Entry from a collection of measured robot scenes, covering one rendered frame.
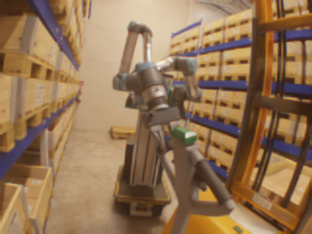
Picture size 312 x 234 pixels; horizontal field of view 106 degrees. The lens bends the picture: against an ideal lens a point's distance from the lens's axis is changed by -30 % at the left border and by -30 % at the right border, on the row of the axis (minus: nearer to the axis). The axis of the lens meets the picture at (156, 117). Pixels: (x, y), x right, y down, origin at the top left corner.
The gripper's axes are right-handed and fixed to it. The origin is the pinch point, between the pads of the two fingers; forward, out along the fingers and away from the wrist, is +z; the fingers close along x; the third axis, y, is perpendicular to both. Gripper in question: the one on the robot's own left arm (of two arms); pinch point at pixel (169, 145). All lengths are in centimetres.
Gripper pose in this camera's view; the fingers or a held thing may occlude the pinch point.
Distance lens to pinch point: 60.6
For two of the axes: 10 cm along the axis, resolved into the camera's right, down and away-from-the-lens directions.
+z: 2.8, 9.3, -2.5
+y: 2.8, -3.2, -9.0
